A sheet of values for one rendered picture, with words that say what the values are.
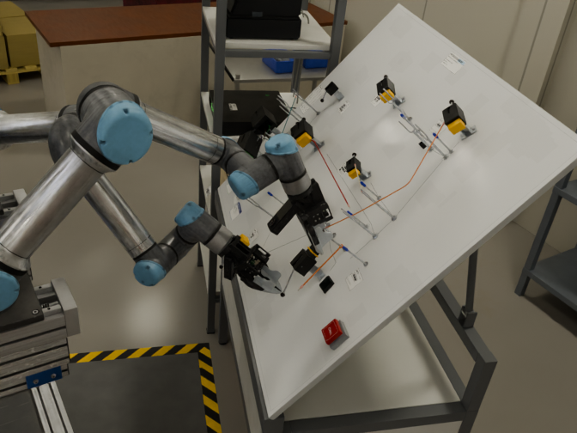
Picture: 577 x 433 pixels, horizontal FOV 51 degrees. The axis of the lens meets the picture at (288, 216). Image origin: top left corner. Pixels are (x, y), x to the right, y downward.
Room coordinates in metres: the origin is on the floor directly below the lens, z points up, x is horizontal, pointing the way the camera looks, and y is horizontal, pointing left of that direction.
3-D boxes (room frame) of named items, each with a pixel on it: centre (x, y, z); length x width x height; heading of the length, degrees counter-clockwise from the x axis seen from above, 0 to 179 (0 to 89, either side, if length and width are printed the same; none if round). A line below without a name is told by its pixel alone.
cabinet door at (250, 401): (1.37, 0.04, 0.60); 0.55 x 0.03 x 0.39; 15
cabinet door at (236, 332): (1.90, 0.19, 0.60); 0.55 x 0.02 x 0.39; 15
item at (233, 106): (2.51, 0.22, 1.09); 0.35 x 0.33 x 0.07; 15
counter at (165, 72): (4.89, 0.90, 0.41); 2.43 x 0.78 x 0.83; 125
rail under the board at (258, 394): (1.63, 0.13, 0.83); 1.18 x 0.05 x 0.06; 15
